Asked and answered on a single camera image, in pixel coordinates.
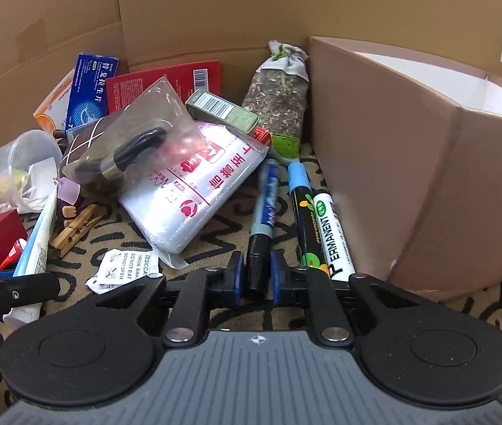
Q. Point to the makeup brush in clear bag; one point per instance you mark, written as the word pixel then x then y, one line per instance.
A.
pixel 140 146

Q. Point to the clear plastic measuring cup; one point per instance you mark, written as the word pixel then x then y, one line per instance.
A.
pixel 16 172

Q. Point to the large brown cardboard sheets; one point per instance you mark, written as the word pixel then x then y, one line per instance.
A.
pixel 233 9

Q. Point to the purple tag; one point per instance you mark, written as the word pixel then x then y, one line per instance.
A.
pixel 69 191

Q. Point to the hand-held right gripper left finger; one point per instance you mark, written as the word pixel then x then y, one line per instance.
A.
pixel 236 279

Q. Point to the white cotton pads bag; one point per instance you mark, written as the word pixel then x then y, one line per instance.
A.
pixel 202 195

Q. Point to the letter-patterned beige mat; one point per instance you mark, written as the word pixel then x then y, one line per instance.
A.
pixel 224 248

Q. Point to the small green box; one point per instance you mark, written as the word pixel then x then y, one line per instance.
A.
pixel 220 110

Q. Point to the blue medicine box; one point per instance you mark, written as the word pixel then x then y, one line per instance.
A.
pixel 89 93

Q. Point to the white desiccant packet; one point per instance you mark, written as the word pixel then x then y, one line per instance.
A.
pixel 109 272
pixel 144 262

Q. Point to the pink-brown cardboard box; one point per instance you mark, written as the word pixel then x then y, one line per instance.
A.
pixel 432 164

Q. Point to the white toothpaste tube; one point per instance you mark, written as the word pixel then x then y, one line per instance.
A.
pixel 38 239

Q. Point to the flat red box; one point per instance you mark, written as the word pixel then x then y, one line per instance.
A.
pixel 167 82

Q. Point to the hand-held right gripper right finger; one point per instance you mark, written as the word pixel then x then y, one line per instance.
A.
pixel 278 279

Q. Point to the orange and white medicine box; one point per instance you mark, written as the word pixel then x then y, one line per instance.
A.
pixel 54 106

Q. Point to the small red packet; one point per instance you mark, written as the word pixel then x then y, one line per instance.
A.
pixel 262 136

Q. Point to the brown pouch with white lines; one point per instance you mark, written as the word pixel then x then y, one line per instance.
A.
pixel 85 139

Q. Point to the wooden clothespin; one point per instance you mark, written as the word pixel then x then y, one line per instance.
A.
pixel 78 223
pixel 80 237

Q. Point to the grey herb sachet bag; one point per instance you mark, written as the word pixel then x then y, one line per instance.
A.
pixel 277 97

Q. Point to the blue marker pen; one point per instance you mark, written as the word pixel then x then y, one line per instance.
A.
pixel 264 212

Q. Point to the white permanent marker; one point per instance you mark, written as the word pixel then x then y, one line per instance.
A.
pixel 333 234

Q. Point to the black marker with green print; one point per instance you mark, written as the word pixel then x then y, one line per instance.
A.
pixel 306 217

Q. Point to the red and white small tube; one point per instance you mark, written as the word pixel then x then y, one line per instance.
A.
pixel 11 254

